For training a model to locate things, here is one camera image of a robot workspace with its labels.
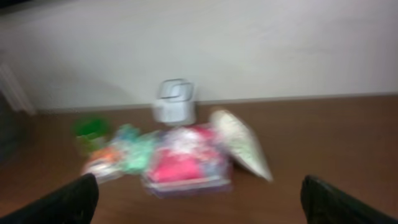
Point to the orange tissue pack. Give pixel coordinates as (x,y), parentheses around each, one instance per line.
(104,164)

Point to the white pouch with cork cap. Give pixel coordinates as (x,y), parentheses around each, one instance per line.
(241,142)

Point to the teal wet wipes pack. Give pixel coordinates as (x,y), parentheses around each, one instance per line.
(137,152)

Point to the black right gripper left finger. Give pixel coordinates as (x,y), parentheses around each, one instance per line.
(73,203)

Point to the grey plastic mesh basket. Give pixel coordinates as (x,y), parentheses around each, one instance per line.
(13,129)

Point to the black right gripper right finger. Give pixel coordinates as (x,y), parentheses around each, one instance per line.
(323,203)

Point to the green cup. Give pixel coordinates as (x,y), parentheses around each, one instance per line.
(91,133)

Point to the red purple tissue pack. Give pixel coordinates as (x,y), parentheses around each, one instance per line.
(187,160)

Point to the small green tissue pack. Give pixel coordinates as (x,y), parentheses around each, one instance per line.
(125,137)

